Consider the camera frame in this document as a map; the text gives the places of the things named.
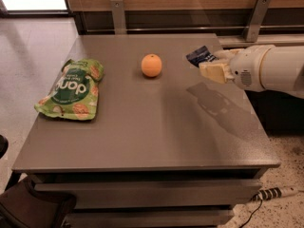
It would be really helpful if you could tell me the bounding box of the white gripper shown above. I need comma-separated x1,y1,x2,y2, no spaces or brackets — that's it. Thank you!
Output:
199,45,275,92

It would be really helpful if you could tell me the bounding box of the blue rxbar blueberry wrapper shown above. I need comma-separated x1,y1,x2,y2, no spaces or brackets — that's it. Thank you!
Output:
186,46,217,67

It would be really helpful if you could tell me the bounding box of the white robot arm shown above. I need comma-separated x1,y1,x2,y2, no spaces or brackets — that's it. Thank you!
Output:
199,45,304,99

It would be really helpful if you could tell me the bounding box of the green rice chip bag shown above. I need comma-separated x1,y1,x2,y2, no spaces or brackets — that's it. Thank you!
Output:
34,59,105,121

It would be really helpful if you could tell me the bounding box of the grey side shelf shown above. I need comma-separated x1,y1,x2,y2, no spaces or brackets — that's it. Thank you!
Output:
218,34,304,48

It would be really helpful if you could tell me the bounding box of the orange fruit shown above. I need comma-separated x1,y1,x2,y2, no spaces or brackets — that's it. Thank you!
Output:
141,54,162,77

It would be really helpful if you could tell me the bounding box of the white power strip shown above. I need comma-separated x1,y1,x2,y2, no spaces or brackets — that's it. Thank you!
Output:
251,186,299,201

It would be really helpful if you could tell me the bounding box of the grey upper drawer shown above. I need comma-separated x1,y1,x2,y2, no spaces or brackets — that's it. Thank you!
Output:
35,180,261,209

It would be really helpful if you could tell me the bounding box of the grey drawer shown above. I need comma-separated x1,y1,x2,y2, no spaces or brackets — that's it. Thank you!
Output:
35,180,261,209
66,210,234,228

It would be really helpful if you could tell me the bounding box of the grey lower drawer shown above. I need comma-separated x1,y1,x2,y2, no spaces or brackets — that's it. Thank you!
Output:
66,210,234,228

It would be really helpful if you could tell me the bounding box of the dark brown chair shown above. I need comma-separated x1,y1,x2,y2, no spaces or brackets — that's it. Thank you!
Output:
0,134,77,228

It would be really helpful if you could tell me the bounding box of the right metal wall bracket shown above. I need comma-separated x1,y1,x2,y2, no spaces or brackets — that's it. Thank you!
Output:
243,0,272,43

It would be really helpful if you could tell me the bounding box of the metal wall bracket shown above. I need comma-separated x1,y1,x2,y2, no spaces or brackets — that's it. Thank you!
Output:
110,0,126,34
243,0,272,43

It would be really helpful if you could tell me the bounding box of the left metal wall bracket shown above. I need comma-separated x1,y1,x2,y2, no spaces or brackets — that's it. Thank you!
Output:
110,0,126,34

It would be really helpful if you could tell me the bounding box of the black power cable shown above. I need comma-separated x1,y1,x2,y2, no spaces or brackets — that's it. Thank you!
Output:
237,199,264,228

